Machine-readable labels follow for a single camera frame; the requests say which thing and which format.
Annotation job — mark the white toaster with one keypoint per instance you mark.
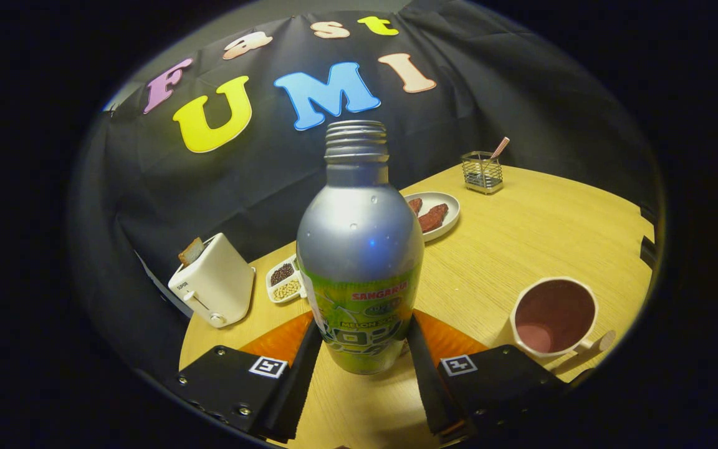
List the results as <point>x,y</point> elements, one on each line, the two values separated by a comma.
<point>219,284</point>

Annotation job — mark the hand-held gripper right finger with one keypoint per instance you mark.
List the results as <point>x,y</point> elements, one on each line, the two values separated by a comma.
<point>424,380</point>

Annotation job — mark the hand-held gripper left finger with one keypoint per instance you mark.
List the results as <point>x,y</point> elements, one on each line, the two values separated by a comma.
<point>300,380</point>

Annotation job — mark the white round plate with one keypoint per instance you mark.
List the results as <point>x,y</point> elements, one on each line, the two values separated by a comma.
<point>452,209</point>

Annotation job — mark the white divided dish of beans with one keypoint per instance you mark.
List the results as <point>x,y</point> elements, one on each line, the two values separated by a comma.
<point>284,282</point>

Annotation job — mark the silver bottle with green label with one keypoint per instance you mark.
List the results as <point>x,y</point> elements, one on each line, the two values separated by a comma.
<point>359,249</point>

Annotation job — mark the wooden table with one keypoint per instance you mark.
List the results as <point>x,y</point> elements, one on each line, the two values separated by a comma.
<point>521,231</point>

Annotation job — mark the brown meat slice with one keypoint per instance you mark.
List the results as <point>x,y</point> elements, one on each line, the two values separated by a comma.
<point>415,206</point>
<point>434,218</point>

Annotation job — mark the toast slice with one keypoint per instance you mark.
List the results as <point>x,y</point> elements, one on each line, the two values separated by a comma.
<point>191,251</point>

